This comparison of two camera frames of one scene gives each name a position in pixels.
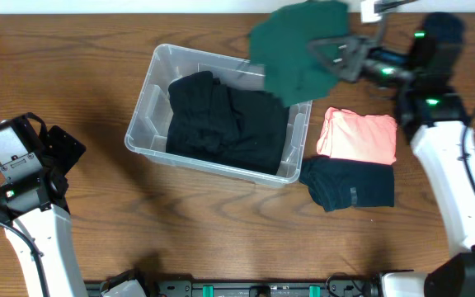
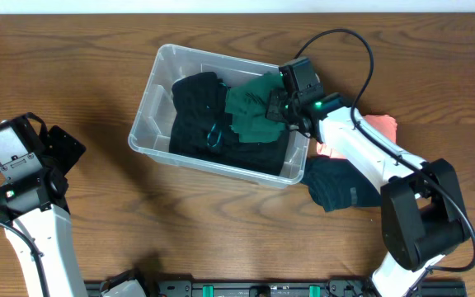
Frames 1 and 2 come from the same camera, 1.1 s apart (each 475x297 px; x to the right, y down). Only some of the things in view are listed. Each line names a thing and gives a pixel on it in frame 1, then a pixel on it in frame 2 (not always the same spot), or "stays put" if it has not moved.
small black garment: x=203 y=115 stays put
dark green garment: x=280 y=42 → x=247 y=105
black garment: x=340 y=183 stays put
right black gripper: x=351 y=68 → x=274 y=107
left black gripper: x=62 y=147 stays put
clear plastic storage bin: x=147 y=132 stays put
